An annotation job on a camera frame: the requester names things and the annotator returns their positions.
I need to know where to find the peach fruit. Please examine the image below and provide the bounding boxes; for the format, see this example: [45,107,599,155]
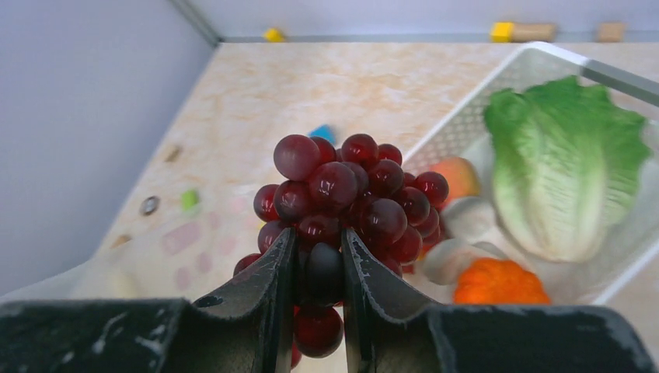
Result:
[431,157,481,205]

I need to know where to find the blue block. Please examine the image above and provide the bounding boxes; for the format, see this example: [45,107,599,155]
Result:
[308,124,336,145]

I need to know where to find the dark red grape bunch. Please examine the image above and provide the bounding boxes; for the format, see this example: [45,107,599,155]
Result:
[233,134,448,369]

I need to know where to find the small black ring wheel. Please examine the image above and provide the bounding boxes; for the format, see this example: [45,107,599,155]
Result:
[139,196,160,216]

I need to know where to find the green lettuce leaf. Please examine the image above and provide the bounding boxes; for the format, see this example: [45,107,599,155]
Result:
[483,75,650,263]

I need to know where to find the yellow and wood peg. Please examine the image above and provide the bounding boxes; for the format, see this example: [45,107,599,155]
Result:
[490,22,557,43]

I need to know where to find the small wooden cube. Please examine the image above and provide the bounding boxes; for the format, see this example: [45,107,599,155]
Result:
[164,145,183,163]

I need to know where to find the small wooden piece at wall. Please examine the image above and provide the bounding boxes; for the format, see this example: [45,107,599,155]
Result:
[597,22,626,43]

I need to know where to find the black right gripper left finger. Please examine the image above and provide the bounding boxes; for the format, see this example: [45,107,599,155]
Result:
[1,228,296,372]

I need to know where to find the wooden rectangular block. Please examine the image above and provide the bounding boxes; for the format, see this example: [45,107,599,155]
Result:
[110,234,132,248]

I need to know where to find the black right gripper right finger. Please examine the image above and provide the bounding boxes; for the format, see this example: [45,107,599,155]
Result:
[342,229,656,372]

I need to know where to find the clear zip top bag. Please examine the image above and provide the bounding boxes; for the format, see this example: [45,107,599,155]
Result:
[1,197,263,302]

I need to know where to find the orange mini pumpkin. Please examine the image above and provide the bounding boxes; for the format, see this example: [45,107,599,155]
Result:
[453,258,551,305]

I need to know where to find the yellow block at wall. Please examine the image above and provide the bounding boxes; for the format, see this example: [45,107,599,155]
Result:
[263,28,286,43]

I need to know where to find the white perforated plastic basket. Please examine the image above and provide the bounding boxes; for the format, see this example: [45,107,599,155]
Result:
[404,42,658,305]

